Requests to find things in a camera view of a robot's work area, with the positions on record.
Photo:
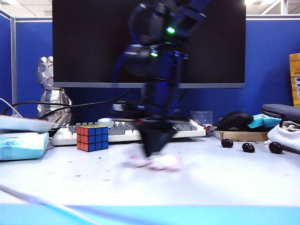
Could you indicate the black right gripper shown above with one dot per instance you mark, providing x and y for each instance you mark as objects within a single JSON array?
[{"x": 161, "y": 93}]

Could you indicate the pink stained white wet wipe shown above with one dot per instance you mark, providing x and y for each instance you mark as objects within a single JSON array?
[{"x": 164, "y": 162}]

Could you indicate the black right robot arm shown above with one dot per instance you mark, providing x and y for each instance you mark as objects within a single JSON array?
[{"x": 164, "y": 18}]

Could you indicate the dark red cherry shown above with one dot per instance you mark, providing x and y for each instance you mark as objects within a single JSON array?
[
  {"x": 275, "y": 147},
  {"x": 227, "y": 143},
  {"x": 248, "y": 147}
]

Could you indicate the light blue wet wipes pack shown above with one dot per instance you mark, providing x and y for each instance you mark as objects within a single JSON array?
[{"x": 21, "y": 146}]

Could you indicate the clear plastic cup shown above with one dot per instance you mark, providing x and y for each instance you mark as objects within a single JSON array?
[{"x": 201, "y": 117}]

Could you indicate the small red item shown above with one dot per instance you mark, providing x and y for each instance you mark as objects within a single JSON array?
[{"x": 207, "y": 129}]

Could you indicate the translucent white tape roll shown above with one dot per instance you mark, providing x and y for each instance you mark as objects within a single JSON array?
[{"x": 105, "y": 122}]

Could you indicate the Rubik's cube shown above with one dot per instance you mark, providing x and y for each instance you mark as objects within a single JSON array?
[{"x": 94, "y": 140}]

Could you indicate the black computer mouse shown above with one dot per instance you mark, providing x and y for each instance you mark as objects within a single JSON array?
[{"x": 235, "y": 119}]

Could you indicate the flat brown cardboard box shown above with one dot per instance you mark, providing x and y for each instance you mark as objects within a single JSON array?
[{"x": 242, "y": 136}]

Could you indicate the white and grey keyboard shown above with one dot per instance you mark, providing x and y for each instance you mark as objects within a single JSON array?
[{"x": 70, "y": 137}]

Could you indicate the light blue snack packet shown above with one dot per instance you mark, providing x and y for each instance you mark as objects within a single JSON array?
[{"x": 263, "y": 120}]

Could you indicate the black computer monitor with stand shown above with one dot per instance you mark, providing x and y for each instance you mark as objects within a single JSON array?
[{"x": 82, "y": 42}]

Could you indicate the white cloth bag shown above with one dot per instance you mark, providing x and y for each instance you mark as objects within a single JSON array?
[{"x": 282, "y": 137}]

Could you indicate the grey zip pouch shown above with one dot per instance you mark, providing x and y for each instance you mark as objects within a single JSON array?
[{"x": 282, "y": 110}]

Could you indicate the silver faceted figurine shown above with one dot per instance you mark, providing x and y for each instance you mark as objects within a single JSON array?
[{"x": 46, "y": 70}]

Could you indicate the yellow paper bag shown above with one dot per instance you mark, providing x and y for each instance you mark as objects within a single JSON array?
[{"x": 295, "y": 70}]

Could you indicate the grey partition frame post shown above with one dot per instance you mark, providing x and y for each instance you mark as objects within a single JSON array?
[{"x": 13, "y": 70}]

